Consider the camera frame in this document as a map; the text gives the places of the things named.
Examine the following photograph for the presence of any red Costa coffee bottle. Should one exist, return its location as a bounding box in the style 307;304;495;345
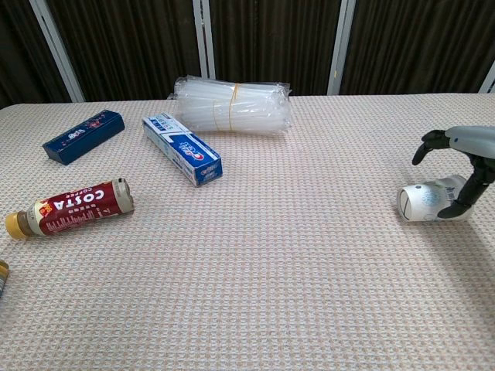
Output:
5;177;135;242

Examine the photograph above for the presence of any clear bag of straws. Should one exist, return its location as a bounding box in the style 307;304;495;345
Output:
169;76;292;137

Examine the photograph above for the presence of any yellow snack box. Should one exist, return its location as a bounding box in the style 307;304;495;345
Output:
0;259;10;298

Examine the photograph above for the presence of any white paper cup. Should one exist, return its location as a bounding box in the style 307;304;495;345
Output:
397;174;475;223

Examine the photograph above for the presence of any yellow rubber band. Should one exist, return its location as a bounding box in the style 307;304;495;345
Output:
227;82;240;131

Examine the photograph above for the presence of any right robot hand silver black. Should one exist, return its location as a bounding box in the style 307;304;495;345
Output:
411;125;495;220

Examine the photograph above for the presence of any beige woven tablecloth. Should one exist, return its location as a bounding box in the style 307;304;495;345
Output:
0;91;495;371

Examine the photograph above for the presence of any black curtain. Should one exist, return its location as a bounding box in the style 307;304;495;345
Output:
0;0;495;110

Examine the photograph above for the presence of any white blue toothpaste box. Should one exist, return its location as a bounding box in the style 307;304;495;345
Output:
142;112;224;189

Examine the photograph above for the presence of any grey metal frame post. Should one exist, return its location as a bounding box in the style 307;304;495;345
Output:
192;0;217;80
29;0;86;103
326;0;357;96
478;64;495;94

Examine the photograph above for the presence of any dark blue toothpaste box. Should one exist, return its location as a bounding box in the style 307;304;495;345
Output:
41;109;126;166

